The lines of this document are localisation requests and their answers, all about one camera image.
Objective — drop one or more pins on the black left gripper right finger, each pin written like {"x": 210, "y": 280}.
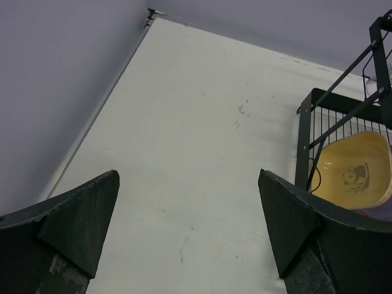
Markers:
{"x": 319, "y": 247}

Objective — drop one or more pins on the yellow square panda plate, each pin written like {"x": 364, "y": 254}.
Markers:
{"x": 354, "y": 172}

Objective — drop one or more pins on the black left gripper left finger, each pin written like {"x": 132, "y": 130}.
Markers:
{"x": 55, "y": 246}

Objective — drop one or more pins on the black wire dish rack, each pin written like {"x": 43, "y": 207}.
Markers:
{"x": 326, "y": 117}

